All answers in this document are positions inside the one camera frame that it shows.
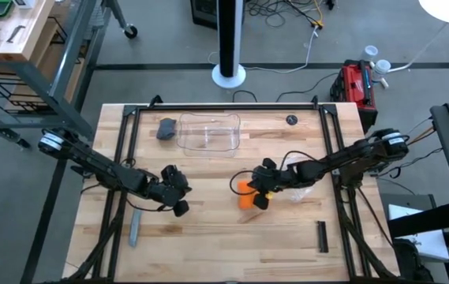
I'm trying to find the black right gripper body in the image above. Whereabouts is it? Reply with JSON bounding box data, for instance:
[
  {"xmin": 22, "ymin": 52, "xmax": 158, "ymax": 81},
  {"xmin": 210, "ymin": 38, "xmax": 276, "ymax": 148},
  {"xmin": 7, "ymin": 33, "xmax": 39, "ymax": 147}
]
[{"xmin": 253, "ymin": 158, "xmax": 303, "ymax": 211}]

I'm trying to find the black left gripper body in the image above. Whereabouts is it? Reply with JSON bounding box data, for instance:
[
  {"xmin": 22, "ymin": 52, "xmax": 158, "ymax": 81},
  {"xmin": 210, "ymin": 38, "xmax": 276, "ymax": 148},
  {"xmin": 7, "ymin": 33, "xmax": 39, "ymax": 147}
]
[{"xmin": 148, "ymin": 164, "xmax": 193, "ymax": 218}]

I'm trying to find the orange elastic bandage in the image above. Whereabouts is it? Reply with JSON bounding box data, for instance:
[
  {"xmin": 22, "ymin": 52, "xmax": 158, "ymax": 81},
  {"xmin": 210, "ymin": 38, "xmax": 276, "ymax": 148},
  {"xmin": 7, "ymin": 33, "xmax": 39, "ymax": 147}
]
[{"xmin": 238, "ymin": 180, "xmax": 259, "ymax": 211}]

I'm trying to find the clear plastic zip bag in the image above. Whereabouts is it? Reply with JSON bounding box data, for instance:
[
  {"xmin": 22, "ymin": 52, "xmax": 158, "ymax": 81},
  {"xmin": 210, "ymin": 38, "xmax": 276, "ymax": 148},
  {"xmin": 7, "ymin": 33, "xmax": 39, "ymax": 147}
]
[{"xmin": 282, "ymin": 155, "xmax": 316, "ymax": 203}]

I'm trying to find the clear plastic bin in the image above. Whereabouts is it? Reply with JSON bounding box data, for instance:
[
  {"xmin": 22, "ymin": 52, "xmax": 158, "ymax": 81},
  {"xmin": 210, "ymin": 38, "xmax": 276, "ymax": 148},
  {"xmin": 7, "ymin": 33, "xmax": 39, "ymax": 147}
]
[{"xmin": 175, "ymin": 111, "xmax": 242, "ymax": 158}]

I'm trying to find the short black bar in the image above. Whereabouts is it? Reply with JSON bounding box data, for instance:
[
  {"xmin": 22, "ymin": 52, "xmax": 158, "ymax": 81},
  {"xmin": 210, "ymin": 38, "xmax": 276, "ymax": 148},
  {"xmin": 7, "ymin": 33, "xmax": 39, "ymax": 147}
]
[{"xmin": 316, "ymin": 220, "xmax": 330, "ymax": 254}]

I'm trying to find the red black tool bag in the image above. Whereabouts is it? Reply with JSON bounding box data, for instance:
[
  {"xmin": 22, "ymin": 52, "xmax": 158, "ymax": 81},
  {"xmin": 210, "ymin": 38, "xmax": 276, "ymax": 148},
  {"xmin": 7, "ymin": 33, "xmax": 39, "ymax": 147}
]
[{"xmin": 329, "ymin": 58, "xmax": 379, "ymax": 134}]

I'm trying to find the black white tower fan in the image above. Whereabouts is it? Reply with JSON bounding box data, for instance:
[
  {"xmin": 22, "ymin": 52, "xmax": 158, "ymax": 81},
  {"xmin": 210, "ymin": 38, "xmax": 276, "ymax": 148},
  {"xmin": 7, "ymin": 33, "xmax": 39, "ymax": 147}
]
[{"xmin": 211, "ymin": 0, "xmax": 247, "ymax": 90}]

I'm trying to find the white plastic jar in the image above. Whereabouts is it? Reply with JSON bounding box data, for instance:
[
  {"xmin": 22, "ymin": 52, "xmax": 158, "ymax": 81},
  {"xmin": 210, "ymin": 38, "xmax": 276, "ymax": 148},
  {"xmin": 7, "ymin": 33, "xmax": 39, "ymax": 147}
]
[
  {"xmin": 362, "ymin": 44, "xmax": 380, "ymax": 62},
  {"xmin": 371, "ymin": 58, "xmax": 392, "ymax": 83}
]

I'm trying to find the black metal crossbar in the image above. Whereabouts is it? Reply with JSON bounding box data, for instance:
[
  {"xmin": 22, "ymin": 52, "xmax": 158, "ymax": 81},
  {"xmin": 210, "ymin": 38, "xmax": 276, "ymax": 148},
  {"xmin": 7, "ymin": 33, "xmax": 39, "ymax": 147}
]
[{"xmin": 387, "ymin": 200, "xmax": 449, "ymax": 239}]

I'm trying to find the black backpack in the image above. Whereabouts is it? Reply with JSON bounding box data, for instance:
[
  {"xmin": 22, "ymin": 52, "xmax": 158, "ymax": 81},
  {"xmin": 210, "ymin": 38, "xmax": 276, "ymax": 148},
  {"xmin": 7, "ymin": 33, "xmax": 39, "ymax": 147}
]
[{"xmin": 391, "ymin": 237, "xmax": 435, "ymax": 283}]

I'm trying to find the black caster wheel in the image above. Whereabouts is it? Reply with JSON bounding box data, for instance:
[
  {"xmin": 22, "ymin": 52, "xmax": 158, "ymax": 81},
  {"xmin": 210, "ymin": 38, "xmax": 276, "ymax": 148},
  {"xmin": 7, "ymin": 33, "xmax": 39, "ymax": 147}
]
[{"xmin": 123, "ymin": 24, "xmax": 139, "ymax": 40}]

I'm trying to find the white paper sheet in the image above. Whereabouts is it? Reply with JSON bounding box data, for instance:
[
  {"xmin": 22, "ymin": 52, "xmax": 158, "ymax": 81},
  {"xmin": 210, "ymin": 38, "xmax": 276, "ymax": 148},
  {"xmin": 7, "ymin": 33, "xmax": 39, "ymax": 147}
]
[{"xmin": 387, "ymin": 203, "xmax": 449, "ymax": 263}]

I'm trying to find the black box on floor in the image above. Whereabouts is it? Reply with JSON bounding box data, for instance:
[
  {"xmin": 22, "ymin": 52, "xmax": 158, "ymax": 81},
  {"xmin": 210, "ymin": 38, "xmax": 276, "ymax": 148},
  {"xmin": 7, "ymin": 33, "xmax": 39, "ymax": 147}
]
[{"xmin": 189, "ymin": 0, "xmax": 219, "ymax": 31}]

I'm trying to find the single black hex key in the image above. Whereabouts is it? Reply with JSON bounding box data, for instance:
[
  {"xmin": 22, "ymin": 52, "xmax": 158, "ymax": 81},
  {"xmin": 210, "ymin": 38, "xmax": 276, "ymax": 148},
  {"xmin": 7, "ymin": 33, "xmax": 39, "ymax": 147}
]
[{"xmin": 6, "ymin": 24, "xmax": 27, "ymax": 44}]

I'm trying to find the wooden workbench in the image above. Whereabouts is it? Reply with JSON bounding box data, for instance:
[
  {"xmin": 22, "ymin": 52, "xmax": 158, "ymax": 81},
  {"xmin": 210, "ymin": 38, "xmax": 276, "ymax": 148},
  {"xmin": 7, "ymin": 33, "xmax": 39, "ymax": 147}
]
[{"xmin": 0, "ymin": 0, "xmax": 111, "ymax": 151}]

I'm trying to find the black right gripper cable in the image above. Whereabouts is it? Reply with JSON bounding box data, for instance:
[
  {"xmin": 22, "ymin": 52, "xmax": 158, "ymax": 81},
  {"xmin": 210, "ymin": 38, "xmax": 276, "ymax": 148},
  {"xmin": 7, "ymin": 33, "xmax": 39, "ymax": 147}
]
[{"xmin": 229, "ymin": 149, "xmax": 320, "ymax": 197}]

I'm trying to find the black aluminium table frame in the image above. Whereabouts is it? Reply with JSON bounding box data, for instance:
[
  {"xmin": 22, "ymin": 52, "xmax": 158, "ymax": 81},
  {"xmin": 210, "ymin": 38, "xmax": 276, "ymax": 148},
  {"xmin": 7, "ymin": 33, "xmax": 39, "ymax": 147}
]
[{"xmin": 62, "ymin": 95, "xmax": 399, "ymax": 284}]

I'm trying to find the white floor cable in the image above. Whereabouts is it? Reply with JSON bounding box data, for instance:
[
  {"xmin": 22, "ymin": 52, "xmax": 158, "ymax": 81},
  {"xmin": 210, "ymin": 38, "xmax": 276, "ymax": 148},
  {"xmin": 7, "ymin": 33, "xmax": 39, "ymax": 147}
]
[{"xmin": 207, "ymin": 24, "xmax": 323, "ymax": 75}]

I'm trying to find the yellow floor cable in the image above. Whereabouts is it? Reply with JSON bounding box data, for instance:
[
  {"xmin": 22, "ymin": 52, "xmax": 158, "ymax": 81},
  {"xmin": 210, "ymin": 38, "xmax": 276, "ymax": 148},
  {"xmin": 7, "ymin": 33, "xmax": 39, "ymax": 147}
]
[{"xmin": 311, "ymin": 0, "xmax": 325, "ymax": 29}]

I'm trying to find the black wire rack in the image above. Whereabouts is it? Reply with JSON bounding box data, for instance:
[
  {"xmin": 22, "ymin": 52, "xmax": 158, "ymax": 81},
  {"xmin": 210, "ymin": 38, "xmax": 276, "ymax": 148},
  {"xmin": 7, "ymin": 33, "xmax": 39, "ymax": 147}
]
[{"xmin": 0, "ymin": 15, "xmax": 84, "ymax": 117}]

